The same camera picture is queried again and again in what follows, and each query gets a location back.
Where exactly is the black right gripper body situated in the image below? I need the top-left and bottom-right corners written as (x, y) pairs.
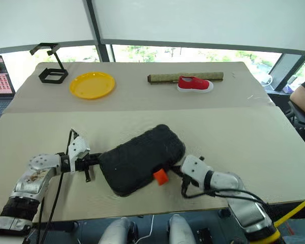
top-left (171, 164), bottom-right (192, 191)

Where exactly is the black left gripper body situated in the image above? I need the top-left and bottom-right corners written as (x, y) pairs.
top-left (76, 154), bottom-right (93, 183)

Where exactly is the black plastic tool case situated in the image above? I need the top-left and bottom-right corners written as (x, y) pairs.
top-left (98, 124), bottom-right (186, 198)

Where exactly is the beige table cloth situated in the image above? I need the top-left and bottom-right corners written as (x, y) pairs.
top-left (1, 62), bottom-right (275, 114)
top-left (0, 106), bottom-right (305, 224)

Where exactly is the grey rounded leg cover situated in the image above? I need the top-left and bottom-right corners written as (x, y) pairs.
top-left (99, 218), bottom-right (137, 244)
top-left (167, 214), bottom-right (197, 244)

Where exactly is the yellow plastic plate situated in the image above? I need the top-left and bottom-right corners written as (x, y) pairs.
top-left (69, 72), bottom-right (116, 100)

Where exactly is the black metal stand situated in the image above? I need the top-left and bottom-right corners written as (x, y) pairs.
top-left (29, 43), bottom-right (69, 84)

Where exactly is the red canvas shoe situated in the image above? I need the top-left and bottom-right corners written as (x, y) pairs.
top-left (177, 75), bottom-right (214, 94)

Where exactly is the rolled brown mat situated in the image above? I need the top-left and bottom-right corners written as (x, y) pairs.
top-left (146, 71), bottom-right (224, 84)

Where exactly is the open laptop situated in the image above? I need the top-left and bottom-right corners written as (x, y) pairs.
top-left (0, 55), bottom-right (16, 120)

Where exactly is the dark window mullion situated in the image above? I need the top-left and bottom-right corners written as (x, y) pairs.
top-left (86, 0), bottom-right (116, 63)

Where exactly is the black office chair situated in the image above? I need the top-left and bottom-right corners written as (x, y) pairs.
top-left (286, 100), bottom-right (305, 133)

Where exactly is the white roller blind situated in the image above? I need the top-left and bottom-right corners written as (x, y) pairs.
top-left (0, 0), bottom-right (96, 49)
top-left (91, 0), bottom-right (305, 56)

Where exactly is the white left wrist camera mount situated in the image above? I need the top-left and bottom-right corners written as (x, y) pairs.
top-left (67, 136), bottom-right (91, 174)

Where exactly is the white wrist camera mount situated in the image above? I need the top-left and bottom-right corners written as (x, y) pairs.
top-left (67, 136), bottom-right (91, 174)
top-left (180, 155), bottom-right (214, 189)

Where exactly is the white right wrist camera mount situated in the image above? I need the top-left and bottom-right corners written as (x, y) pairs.
top-left (180, 155), bottom-right (214, 189)

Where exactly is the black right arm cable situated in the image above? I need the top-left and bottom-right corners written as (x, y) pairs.
top-left (181, 177), bottom-right (272, 211)

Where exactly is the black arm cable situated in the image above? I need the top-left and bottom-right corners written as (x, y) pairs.
top-left (181, 177), bottom-right (272, 211)
top-left (37, 128), bottom-right (78, 244)

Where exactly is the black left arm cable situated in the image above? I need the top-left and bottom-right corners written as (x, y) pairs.
top-left (37, 128), bottom-right (78, 244)

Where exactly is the thin white hanging cable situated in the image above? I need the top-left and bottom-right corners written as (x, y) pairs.
top-left (136, 215), bottom-right (155, 244)

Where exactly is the white cable loop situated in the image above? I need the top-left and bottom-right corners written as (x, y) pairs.
top-left (261, 74), bottom-right (273, 87)

